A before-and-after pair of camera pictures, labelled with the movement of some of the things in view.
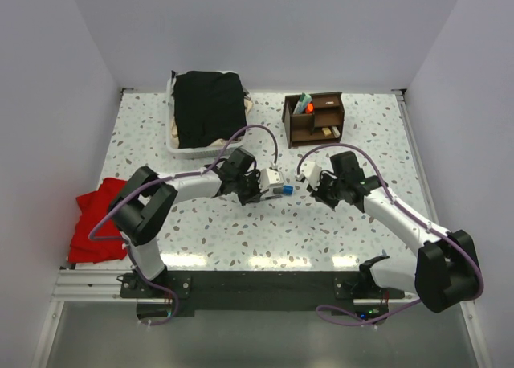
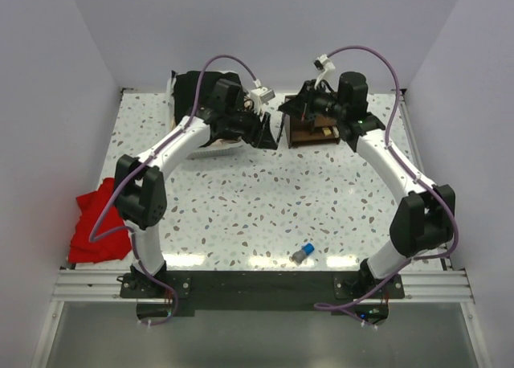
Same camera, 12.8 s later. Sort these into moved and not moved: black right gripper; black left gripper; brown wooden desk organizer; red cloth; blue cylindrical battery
Moved: black right gripper; blue cylindrical battery; black left gripper
Not moved: brown wooden desk organizer; red cloth
